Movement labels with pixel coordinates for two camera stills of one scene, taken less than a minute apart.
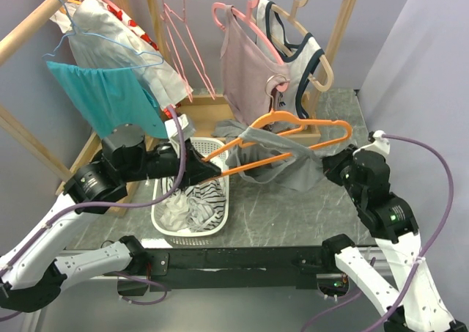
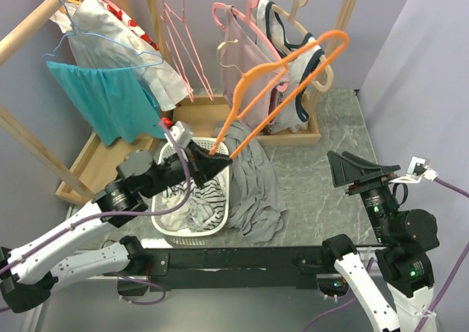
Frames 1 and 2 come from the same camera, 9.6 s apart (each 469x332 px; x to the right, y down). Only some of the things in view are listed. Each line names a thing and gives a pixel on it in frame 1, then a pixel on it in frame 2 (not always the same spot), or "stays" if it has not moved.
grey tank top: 300,172 to 256,206
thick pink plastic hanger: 250,20 stays
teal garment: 111,97 stays
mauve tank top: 250,71 stays
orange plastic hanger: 278,135 to 264,68
